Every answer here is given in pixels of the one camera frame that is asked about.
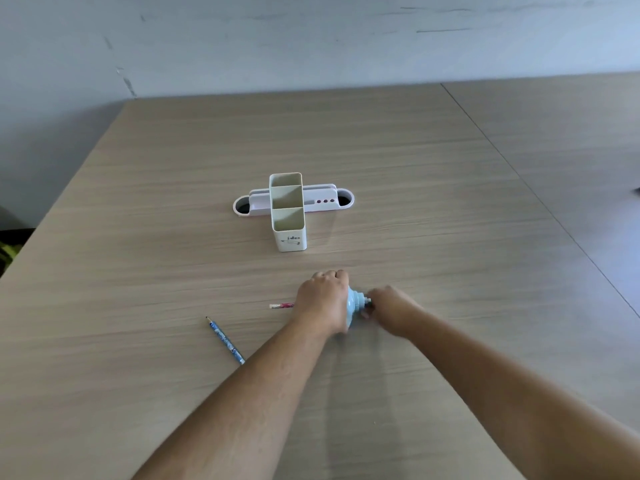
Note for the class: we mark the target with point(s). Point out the light blue pencil sharpener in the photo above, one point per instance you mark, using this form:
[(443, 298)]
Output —
[(355, 304)]

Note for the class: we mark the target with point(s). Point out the white desk organizer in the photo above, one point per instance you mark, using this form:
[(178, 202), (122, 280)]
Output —
[(290, 237)]

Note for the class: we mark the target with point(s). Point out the person's right hand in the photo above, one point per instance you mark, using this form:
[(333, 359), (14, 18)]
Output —
[(395, 312)]

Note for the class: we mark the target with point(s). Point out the pink patterned pencil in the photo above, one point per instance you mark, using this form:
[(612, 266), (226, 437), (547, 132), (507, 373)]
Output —
[(281, 305)]

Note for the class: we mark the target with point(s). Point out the person's left forearm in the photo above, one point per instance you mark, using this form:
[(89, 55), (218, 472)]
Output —
[(240, 409)]

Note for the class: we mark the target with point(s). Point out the blue patterned pencil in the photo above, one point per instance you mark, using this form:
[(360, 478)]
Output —
[(225, 340)]

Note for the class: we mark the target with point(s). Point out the person's right forearm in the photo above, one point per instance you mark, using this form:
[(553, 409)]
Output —
[(500, 394)]

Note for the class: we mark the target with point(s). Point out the person's left hand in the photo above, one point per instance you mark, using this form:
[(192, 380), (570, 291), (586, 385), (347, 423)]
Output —
[(320, 302)]

